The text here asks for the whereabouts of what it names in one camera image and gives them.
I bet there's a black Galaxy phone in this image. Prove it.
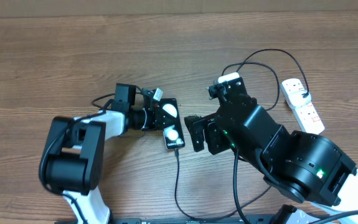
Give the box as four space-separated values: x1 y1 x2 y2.
159 98 186 149

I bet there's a black charger cable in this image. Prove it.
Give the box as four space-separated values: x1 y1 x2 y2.
173 49 311 221

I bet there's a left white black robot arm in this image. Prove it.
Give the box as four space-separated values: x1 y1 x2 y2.
39 83 163 223

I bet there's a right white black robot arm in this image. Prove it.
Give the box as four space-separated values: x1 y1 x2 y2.
184 95 358 223

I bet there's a white charger plug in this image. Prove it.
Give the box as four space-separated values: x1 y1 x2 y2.
286 90 312 109

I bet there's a white power strip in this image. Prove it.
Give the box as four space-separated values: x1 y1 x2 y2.
280 78 325 134

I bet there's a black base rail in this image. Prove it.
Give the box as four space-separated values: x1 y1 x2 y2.
54 213 285 224

